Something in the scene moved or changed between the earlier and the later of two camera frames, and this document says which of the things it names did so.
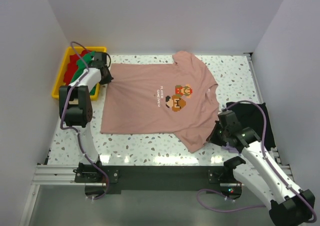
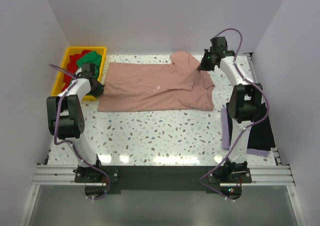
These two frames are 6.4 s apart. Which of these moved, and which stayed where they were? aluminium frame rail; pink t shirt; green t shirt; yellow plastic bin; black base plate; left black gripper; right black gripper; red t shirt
Moved: pink t shirt; left black gripper; right black gripper
Stayed: black base plate; aluminium frame rail; red t shirt; green t shirt; yellow plastic bin
